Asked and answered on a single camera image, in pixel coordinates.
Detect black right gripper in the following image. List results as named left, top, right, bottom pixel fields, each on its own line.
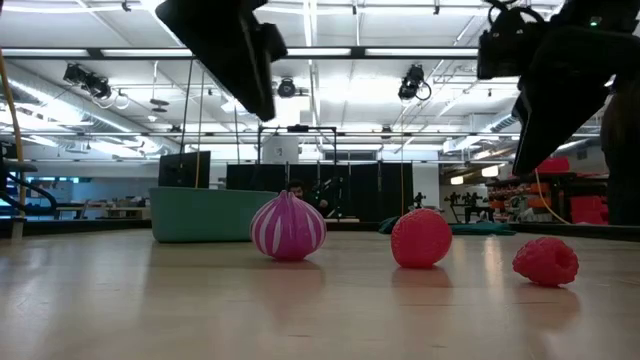
left=512, top=24, right=640, bottom=176

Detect red toy raspberry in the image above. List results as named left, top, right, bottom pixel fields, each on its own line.
left=511, top=236, right=581, bottom=288

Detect teal plastic tupperware container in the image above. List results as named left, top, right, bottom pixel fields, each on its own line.
left=148, top=186, right=279, bottom=245

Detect red toy strawberry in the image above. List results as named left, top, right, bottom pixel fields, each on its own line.
left=390, top=207, right=454, bottom=270

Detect pink striped toy onion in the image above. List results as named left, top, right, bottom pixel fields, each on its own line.
left=249, top=189, right=328, bottom=262

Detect red storage bin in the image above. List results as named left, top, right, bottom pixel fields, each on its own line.
left=534, top=156, right=572, bottom=176

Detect round black ceiling fixture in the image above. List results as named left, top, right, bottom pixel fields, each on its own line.
left=276, top=76, right=298, bottom=100

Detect black storage shelf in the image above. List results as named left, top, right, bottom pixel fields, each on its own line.
left=485, top=171, right=610, bottom=225

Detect white box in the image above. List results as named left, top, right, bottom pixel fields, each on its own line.
left=261, top=135, right=301, bottom=166

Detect dark green folded cloth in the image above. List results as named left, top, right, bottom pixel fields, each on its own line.
left=377, top=214, right=517, bottom=237

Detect black background monitor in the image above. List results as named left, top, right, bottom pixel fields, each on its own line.
left=157, top=150, right=212, bottom=190

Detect person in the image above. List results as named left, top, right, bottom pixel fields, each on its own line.
left=285, top=178, right=332, bottom=217

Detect black office desk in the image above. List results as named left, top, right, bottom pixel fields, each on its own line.
left=0, top=158, right=40, bottom=174

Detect thin pale hanging cable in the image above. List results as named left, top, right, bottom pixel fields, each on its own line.
left=533, top=168, right=572, bottom=226

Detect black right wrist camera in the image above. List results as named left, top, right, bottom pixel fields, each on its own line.
left=476, top=0, right=547, bottom=82

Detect black ceiling-hung camera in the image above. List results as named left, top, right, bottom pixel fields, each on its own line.
left=396, top=63, right=433, bottom=102
left=61, top=61, right=114, bottom=101

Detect black partition wall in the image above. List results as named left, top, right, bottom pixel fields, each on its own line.
left=225, top=160, right=416, bottom=224

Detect thick yellow cable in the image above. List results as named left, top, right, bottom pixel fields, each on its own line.
left=0, top=47, right=27, bottom=214

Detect black aluminium table frame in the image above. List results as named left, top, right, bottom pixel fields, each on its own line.
left=0, top=217, right=640, bottom=243

